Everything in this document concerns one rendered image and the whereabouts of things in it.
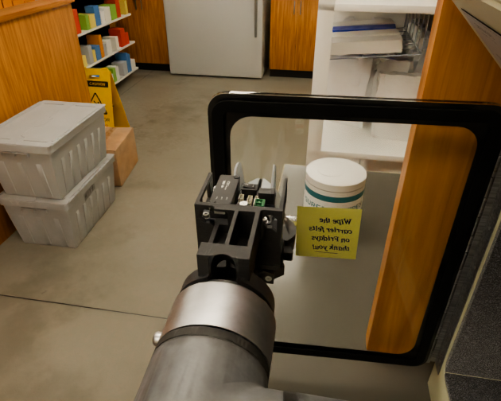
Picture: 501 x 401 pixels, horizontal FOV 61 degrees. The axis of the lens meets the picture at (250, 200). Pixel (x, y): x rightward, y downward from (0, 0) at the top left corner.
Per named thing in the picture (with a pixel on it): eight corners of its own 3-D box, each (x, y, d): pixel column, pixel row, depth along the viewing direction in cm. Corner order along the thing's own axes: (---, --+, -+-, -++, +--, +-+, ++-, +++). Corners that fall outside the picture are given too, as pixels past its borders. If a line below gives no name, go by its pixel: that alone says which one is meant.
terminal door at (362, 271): (425, 367, 63) (516, 105, 41) (220, 345, 66) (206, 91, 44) (424, 363, 63) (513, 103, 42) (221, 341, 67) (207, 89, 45)
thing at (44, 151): (116, 153, 270) (106, 103, 252) (65, 204, 220) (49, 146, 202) (56, 148, 276) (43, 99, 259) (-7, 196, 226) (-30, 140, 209)
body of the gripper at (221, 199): (292, 173, 38) (279, 265, 28) (287, 249, 42) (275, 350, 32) (207, 168, 39) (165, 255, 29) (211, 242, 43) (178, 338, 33)
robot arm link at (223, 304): (269, 406, 29) (153, 390, 30) (275, 349, 33) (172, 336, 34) (271, 332, 25) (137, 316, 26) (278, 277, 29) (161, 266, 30)
